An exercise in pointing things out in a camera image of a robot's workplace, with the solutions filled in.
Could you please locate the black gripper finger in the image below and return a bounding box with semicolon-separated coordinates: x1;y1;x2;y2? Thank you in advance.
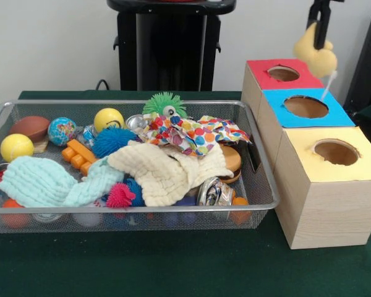
307;0;322;28
314;0;333;50

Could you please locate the white multicolour dotted cloth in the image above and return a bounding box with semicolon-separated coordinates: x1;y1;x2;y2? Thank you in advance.
140;111;198;148
173;114;254;157

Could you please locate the green fuzzy toy with eyes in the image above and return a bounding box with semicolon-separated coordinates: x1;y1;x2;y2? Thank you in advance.
141;92;188;120

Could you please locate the cream waffle cloth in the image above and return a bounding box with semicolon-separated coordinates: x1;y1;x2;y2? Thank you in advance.
106;140;232;207

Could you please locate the orange plastic grid tray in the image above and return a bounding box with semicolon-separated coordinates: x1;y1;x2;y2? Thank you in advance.
61;139;99;174

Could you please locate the wooden box with three holes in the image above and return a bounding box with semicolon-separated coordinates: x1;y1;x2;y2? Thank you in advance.
241;58;371;250

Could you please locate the black chair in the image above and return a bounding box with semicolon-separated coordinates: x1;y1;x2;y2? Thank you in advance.
342;5;371;124

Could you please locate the foam burger toy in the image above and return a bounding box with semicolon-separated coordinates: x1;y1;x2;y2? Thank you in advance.
218;145;242;185

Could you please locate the crushed drink can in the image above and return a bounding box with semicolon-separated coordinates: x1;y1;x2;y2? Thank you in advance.
197;176;236;207

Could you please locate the yellow ball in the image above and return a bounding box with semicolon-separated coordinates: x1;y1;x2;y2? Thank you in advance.
93;108;125;132
0;134;35;163

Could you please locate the blue globe print ball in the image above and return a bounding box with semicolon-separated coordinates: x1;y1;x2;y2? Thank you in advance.
47;117;77;147

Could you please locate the mint green cloth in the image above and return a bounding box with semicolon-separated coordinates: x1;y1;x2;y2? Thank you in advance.
0;155;124;208

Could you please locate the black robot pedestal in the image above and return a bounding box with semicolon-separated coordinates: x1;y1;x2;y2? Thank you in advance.
106;0;237;92

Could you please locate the silver wire mesh bin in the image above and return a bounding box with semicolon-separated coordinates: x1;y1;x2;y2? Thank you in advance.
0;99;281;235

